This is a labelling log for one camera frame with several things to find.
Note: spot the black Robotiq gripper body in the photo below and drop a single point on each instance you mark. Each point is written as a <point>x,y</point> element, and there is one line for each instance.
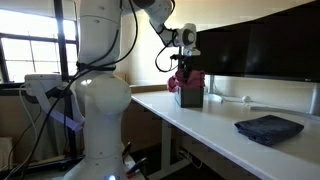
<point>186,62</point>

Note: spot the plain pink sheet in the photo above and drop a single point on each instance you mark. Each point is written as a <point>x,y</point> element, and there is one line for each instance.
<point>193,80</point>

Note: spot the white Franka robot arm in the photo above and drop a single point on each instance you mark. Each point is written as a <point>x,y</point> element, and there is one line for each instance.
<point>103,133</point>

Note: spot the grey fabric box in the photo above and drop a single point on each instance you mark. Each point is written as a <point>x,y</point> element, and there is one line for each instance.
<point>190,97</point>

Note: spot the white box device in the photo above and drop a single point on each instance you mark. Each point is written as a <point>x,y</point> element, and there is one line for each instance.
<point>41,81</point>

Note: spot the silver monitor stand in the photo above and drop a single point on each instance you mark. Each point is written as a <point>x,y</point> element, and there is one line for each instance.
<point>315,100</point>
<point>211,85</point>

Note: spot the black monitor without logo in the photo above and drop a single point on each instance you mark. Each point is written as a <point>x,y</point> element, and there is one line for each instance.
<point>223,50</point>

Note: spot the small white ball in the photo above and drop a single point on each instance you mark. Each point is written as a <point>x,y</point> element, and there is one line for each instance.
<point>246,99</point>

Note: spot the white desk leg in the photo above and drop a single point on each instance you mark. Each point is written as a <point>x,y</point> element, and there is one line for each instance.
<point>165,143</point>

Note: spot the dark folded towel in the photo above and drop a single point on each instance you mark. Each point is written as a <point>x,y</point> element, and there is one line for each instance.
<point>268,130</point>

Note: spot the black monitor with logo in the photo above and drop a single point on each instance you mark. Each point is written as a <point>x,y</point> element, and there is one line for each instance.
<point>283,43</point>

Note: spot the black red clamps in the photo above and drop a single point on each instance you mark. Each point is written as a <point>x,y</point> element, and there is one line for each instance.
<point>136,166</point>

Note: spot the black stand pole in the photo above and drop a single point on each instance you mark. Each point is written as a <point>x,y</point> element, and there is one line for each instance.
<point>60,40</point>

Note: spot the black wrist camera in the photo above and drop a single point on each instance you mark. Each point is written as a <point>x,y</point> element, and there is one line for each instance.
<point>176,57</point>

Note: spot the lavender bracket strip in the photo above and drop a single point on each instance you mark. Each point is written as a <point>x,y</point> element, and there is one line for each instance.
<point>63,120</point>

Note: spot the window with dark frame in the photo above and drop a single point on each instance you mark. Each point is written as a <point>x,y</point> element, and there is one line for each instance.
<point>30,50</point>

